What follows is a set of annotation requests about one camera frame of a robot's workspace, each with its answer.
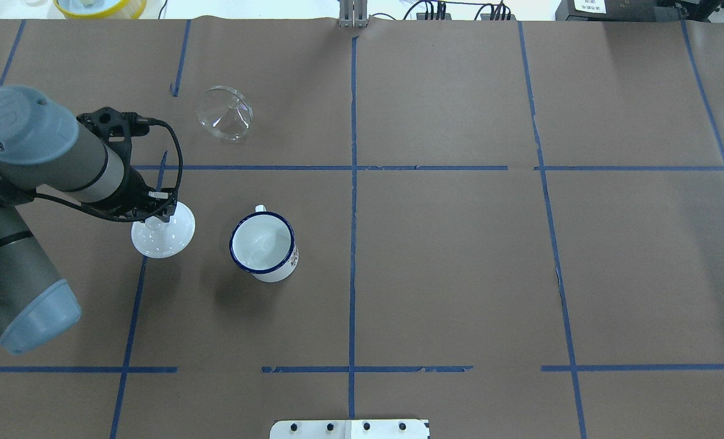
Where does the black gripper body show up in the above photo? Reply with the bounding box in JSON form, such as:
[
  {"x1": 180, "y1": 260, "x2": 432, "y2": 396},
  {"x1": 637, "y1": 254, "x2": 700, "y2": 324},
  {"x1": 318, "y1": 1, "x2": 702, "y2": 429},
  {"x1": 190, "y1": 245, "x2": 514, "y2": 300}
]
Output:
[{"x1": 116, "y1": 166, "x2": 177, "y2": 221}]

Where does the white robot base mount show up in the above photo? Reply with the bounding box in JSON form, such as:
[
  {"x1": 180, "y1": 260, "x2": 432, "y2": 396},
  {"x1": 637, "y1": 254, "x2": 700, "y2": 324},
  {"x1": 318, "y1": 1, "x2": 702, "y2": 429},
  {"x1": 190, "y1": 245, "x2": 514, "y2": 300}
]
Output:
[{"x1": 269, "y1": 419, "x2": 431, "y2": 438}]

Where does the white ceramic lid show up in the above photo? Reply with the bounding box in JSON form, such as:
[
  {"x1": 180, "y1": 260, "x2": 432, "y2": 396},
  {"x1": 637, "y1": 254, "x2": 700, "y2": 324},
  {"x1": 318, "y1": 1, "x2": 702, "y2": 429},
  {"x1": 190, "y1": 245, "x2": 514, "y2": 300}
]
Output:
[{"x1": 130, "y1": 202, "x2": 197, "y2": 259}]

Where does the yellow tape roll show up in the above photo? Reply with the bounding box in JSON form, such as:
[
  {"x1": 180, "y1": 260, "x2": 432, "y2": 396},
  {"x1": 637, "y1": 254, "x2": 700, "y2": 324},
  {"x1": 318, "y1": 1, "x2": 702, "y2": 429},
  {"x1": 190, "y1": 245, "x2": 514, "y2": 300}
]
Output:
[{"x1": 52, "y1": 1, "x2": 148, "y2": 20}]

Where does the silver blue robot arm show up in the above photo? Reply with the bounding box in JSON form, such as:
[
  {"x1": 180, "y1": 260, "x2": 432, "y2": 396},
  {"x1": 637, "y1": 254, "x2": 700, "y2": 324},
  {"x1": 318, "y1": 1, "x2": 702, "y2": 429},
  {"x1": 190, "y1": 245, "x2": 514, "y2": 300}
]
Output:
[{"x1": 0, "y1": 85, "x2": 183, "y2": 355}]

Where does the white enamel mug blue rim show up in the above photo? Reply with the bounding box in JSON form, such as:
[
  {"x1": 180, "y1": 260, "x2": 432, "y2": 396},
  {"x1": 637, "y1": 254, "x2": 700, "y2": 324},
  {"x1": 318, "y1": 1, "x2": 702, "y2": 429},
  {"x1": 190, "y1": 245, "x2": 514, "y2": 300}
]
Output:
[{"x1": 229, "y1": 204, "x2": 300, "y2": 283}]

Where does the aluminium frame post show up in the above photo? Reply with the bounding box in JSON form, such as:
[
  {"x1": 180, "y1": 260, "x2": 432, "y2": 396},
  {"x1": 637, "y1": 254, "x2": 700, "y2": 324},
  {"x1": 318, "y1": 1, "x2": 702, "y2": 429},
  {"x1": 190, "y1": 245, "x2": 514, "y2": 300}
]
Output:
[{"x1": 338, "y1": 0, "x2": 369, "y2": 28}]

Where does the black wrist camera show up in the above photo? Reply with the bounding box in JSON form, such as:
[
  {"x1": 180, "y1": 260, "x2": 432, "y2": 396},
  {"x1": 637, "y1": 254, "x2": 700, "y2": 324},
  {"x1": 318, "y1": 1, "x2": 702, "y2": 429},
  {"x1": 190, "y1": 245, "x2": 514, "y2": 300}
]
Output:
[{"x1": 76, "y1": 107, "x2": 150, "y2": 155}]

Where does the clear glass funnel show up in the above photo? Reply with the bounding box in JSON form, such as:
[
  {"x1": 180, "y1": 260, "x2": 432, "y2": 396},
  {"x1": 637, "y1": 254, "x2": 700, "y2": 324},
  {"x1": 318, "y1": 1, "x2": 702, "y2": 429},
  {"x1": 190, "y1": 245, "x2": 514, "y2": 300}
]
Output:
[{"x1": 196, "y1": 85, "x2": 254, "y2": 141}]

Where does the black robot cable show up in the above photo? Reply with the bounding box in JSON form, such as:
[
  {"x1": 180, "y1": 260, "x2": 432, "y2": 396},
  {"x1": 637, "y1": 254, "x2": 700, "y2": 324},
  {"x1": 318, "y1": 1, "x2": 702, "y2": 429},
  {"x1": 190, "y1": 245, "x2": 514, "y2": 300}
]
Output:
[{"x1": 33, "y1": 116, "x2": 184, "y2": 223}]

